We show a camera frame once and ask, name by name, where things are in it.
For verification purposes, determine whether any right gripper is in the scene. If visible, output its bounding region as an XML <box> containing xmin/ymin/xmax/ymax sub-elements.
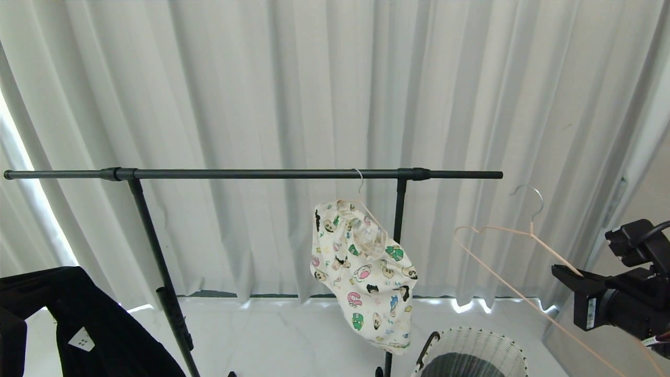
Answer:
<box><xmin>573</xmin><ymin>278</ymin><xmax>670</xmax><ymax>341</ymax></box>

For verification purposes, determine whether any pink clothes hanger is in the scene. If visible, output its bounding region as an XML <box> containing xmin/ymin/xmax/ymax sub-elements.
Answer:
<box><xmin>453</xmin><ymin>184</ymin><xmax>665</xmax><ymax>377</ymax></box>
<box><xmin>335</xmin><ymin>169</ymin><xmax>390</xmax><ymax>257</ymax></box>

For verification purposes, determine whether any cream printed garment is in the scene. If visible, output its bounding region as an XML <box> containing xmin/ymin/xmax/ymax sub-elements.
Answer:
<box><xmin>310</xmin><ymin>200</ymin><xmax>418</xmax><ymax>356</ymax></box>

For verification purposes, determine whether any black garment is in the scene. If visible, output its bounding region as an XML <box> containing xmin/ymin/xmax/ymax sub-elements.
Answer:
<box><xmin>0</xmin><ymin>266</ymin><xmax>186</xmax><ymax>377</ymax></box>

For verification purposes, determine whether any white laundry basket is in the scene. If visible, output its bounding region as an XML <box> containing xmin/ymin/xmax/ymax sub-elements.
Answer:
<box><xmin>411</xmin><ymin>327</ymin><xmax>529</xmax><ymax>377</ymax></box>

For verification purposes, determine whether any black clothes rack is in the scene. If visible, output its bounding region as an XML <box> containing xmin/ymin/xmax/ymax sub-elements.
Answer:
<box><xmin>3</xmin><ymin>168</ymin><xmax>504</xmax><ymax>377</ymax></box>

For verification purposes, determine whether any white curtain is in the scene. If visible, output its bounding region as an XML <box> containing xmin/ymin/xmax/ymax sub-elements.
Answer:
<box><xmin>0</xmin><ymin>0</ymin><xmax>670</xmax><ymax>314</ymax></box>

